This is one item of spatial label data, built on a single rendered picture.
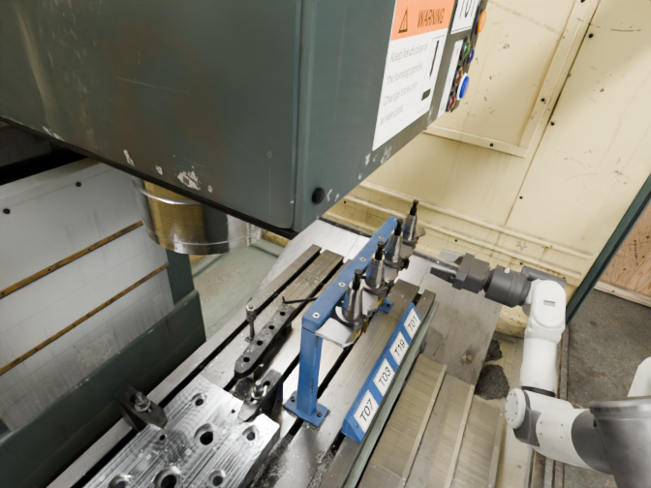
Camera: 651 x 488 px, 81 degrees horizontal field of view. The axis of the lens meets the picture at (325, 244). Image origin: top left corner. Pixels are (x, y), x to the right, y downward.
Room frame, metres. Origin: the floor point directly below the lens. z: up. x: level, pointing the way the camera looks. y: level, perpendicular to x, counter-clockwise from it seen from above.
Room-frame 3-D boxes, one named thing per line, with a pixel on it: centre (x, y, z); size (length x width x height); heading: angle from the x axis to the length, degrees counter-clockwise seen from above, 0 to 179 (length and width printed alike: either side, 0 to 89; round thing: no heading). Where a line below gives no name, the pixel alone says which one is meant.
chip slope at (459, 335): (0.98, -0.15, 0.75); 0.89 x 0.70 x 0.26; 64
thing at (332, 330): (0.49, -0.04, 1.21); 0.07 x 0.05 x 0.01; 64
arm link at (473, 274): (0.74, -0.40, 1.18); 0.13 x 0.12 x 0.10; 154
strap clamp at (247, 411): (0.48, 0.11, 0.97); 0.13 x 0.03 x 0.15; 154
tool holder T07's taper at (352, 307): (0.54, -0.07, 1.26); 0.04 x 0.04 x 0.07
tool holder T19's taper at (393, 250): (0.74, -0.16, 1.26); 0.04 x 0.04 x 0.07
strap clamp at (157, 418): (0.43, 0.35, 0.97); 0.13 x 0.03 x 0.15; 64
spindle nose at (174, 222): (0.40, 0.15, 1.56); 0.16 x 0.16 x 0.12
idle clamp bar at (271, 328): (0.68, 0.14, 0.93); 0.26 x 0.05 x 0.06; 159
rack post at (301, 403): (0.52, 0.01, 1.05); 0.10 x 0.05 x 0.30; 64
